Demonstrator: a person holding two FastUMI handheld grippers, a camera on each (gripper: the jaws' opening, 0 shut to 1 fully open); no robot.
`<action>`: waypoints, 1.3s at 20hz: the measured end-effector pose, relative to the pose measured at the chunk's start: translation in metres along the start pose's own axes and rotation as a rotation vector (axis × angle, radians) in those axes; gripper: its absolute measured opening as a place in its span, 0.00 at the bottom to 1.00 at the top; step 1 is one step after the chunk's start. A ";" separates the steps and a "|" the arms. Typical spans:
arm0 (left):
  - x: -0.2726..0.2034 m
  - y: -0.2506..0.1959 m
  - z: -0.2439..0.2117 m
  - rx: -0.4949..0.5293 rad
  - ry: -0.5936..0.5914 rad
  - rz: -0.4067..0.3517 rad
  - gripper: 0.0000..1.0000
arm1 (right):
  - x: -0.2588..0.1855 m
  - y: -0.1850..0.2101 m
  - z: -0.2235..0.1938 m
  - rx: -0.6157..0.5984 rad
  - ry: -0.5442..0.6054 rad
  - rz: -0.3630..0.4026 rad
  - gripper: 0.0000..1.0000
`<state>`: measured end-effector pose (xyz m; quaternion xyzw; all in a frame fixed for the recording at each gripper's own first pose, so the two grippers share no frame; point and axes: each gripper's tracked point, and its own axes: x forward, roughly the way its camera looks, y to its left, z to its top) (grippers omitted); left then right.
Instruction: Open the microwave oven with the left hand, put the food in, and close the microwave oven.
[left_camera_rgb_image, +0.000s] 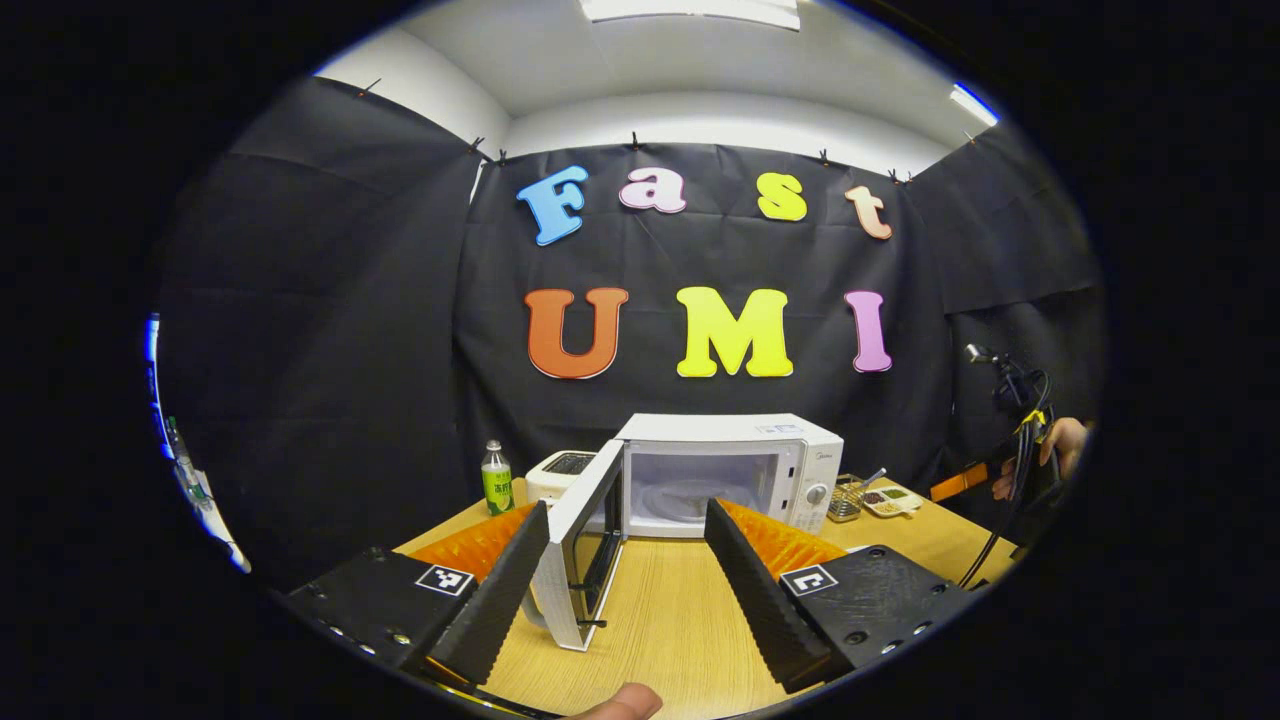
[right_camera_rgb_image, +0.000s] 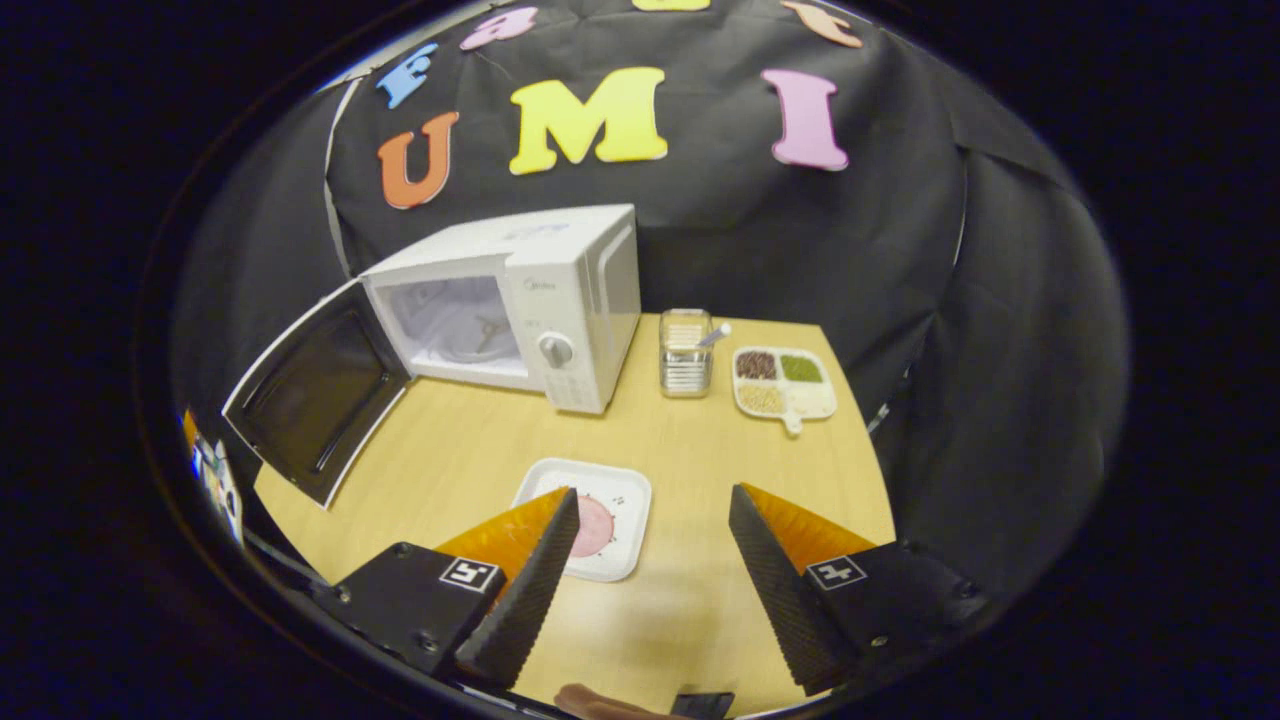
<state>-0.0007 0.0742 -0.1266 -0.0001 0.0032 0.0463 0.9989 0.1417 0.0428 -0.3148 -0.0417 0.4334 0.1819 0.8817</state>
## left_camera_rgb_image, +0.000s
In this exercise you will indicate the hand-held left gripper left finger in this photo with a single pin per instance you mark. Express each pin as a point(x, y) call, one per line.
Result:
point(500, 600)

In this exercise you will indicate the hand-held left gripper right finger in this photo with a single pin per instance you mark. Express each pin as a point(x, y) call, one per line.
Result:
point(760, 600)

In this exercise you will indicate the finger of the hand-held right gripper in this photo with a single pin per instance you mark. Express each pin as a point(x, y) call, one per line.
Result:
point(958, 483)

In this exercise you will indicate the white microwave oven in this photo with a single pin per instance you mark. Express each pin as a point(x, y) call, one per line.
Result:
point(720, 430)

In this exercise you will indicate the glass microwave turntable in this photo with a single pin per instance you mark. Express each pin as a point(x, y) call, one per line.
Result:
point(695, 500)

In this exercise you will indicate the white divided dish with beans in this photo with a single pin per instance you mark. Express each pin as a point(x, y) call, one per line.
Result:
point(892, 500)

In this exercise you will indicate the blue checkered spoon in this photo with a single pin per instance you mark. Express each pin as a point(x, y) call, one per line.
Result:
point(875, 476)

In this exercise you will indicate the green drink bottle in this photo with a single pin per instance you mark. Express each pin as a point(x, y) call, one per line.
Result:
point(497, 485)

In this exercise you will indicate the white toaster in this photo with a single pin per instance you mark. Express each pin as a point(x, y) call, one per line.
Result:
point(555, 483)

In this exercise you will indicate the small ceiling light panel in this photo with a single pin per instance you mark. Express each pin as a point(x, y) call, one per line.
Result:
point(975, 103)

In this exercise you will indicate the black backdrop cloth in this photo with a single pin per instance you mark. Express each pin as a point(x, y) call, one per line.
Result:
point(330, 300)

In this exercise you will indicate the large ceiling light panel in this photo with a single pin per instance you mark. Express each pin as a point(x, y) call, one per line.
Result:
point(690, 10)

